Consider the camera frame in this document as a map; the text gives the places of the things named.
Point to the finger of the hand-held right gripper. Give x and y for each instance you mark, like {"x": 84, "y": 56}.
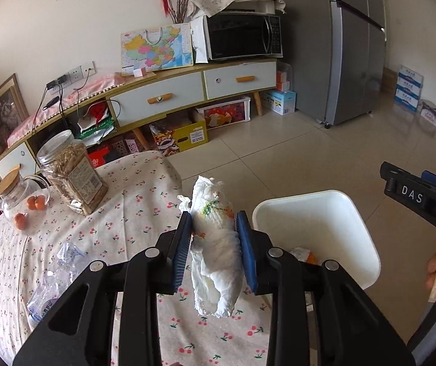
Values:
{"x": 391, "y": 175}

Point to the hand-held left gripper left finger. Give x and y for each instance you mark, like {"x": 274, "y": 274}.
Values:
{"x": 181, "y": 251}

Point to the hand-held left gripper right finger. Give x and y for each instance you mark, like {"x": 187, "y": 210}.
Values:
{"x": 246, "y": 251}

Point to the white tissue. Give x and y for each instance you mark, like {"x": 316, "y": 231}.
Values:
{"x": 214, "y": 259}

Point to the white plastic bin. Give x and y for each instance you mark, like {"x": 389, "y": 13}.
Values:
{"x": 317, "y": 221}

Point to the cherry print tablecloth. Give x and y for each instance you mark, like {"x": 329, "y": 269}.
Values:
{"x": 134, "y": 213}

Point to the orange peel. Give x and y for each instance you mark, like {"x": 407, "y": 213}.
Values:
{"x": 312, "y": 258}

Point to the clear plastic bag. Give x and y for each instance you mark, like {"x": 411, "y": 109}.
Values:
{"x": 430, "y": 113}

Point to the stack of blue white boxes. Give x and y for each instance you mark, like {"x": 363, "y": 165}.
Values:
{"x": 409, "y": 87}

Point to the crumpled clear plastic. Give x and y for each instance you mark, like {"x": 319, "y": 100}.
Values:
{"x": 69, "y": 259}

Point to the yellow cardboard box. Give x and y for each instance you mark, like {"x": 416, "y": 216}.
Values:
{"x": 187, "y": 135}

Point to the dark red patterned box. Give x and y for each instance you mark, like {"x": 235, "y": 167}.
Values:
{"x": 126, "y": 145}

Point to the clear jar of seeds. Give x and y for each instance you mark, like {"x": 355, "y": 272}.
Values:
{"x": 73, "y": 175}

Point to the blue white carton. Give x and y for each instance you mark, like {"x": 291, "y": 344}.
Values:
{"x": 278, "y": 103}

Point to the white storage box red print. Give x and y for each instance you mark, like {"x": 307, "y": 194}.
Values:
{"x": 223, "y": 114}

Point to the grey refrigerator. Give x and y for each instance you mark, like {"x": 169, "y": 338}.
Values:
{"x": 336, "y": 45}

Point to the white orange carton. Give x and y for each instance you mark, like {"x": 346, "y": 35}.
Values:
{"x": 283, "y": 78}

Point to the small orange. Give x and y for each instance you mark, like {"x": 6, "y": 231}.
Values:
{"x": 31, "y": 203}
{"x": 20, "y": 221}
{"x": 41, "y": 202}

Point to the clear plastic water bottle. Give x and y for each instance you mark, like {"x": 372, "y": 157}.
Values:
{"x": 42, "y": 305}

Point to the red green shopping bag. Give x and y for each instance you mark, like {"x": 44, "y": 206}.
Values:
{"x": 96, "y": 122}

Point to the wooden sideboard with white drawers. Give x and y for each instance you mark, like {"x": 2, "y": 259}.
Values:
{"x": 179, "y": 87}

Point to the glass teapot with wooden lid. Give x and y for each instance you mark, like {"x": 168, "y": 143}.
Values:
{"x": 16, "y": 202}

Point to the small pink white box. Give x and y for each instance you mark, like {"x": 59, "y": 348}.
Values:
{"x": 139, "y": 73}

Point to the pink cloth runner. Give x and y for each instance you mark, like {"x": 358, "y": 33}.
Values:
{"x": 88, "y": 91}

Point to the wooden shelf unit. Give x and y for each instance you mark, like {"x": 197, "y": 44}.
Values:
{"x": 12, "y": 160}

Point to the map print bag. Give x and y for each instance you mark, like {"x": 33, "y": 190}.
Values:
{"x": 157, "y": 49}

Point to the black microwave oven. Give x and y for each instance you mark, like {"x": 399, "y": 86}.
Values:
{"x": 240, "y": 36}

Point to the framed picture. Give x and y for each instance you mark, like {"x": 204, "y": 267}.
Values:
{"x": 10, "y": 103}

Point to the dried branches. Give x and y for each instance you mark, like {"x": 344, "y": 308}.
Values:
{"x": 181, "y": 5}

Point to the white wall sockets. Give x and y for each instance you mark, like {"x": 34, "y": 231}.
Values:
{"x": 80, "y": 70}

